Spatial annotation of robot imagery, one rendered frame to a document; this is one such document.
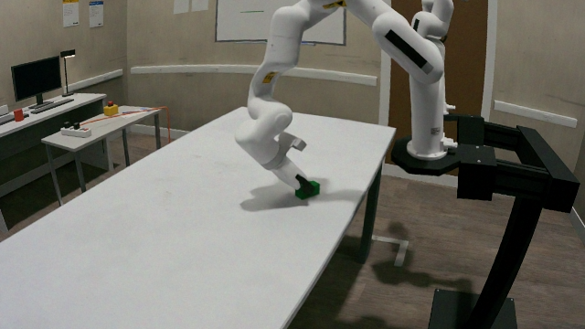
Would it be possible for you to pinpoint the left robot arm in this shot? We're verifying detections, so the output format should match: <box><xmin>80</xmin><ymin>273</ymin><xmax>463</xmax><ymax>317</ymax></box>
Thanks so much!
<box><xmin>234</xmin><ymin>0</ymin><xmax>457</xmax><ymax>170</ymax></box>

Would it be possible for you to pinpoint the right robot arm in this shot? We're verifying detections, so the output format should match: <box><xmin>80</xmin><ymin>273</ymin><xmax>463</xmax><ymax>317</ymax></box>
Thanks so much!
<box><xmin>411</xmin><ymin>0</ymin><xmax>455</xmax><ymax>114</ymax></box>

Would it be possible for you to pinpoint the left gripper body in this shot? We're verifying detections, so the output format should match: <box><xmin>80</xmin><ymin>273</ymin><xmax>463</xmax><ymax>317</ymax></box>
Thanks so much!
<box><xmin>265</xmin><ymin>155</ymin><xmax>307</xmax><ymax>190</ymax></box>

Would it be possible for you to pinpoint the green rectangular block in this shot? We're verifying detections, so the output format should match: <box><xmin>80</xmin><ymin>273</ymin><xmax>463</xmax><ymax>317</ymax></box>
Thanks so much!
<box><xmin>295</xmin><ymin>180</ymin><xmax>320</xmax><ymax>200</ymax></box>

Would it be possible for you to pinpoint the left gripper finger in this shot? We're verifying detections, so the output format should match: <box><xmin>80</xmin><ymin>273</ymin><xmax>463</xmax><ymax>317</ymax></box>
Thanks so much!
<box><xmin>295</xmin><ymin>174</ymin><xmax>315</xmax><ymax>196</ymax></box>

